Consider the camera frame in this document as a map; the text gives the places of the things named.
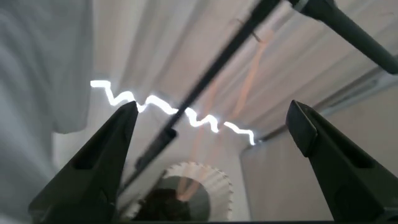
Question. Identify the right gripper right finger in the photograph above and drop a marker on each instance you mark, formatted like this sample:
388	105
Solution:
345	174

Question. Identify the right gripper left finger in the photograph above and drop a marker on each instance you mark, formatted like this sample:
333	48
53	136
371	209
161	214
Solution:
84	180

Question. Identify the pale grey shorts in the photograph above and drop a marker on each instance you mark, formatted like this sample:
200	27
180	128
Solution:
37	62

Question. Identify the white laundry basket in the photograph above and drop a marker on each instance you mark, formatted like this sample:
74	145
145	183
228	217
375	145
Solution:
214	183

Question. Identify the pink clothes hanger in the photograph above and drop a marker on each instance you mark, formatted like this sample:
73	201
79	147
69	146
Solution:
248	81

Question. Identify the black clothes rack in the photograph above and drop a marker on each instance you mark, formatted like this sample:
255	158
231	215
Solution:
354	35

